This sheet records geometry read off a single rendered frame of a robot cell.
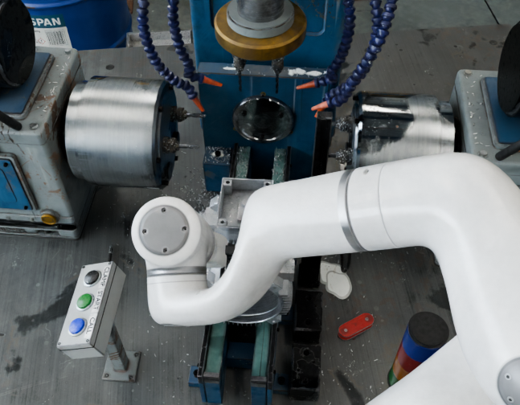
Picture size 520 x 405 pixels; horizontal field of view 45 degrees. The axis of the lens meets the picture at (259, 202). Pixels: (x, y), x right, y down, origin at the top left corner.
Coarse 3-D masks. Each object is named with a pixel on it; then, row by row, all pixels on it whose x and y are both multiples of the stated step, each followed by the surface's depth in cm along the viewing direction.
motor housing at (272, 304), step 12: (228, 240) 115; (228, 264) 114; (216, 276) 113; (288, 288) 115; (264, 300) 125; (276, 300) 121; (288, 300) 116; (252, 312) 124; (264, 312) 123; (276, 312) 120; (288, 312) 119; (228, 324) 125
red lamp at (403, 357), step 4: (400, 344) 98; (400, 348) 97; (400, 352) 97; (404, 352) 95; (400, 356) 97; (404, 356) 96; (408, 356) 95; (400, 360) 98; (404, 360) 96; (408, 360) 95; (412, 360) 94; (400, 364) 98; (404, 364) 97; (408, 364) 96; (412, 364) 95; (416, 364) 95; (404, 368) 98; (408, 368) 97; (412, 368) 96
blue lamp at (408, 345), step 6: (408, 336) 92; (402, 342) 96; (408, 342) 93; (414, 342) 91; (408, 348) 93; (414, 348) 92; (420, 348) 91; (426, 348) 90; (438, 348) 91; (408, 354) 94; (414, 354) 93; (420, 354) 92; (426, 354) 92; (420, 360) 93
